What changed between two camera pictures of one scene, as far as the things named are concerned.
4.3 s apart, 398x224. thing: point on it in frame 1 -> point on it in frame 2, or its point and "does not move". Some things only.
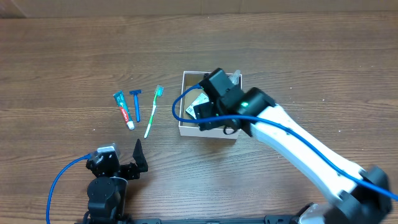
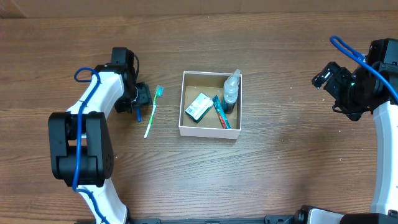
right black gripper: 204,112 -> 331,78
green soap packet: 190,111 does not move
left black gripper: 127,170 -> 144,95
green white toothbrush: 159,93 does not move
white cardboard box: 189,79 does not move
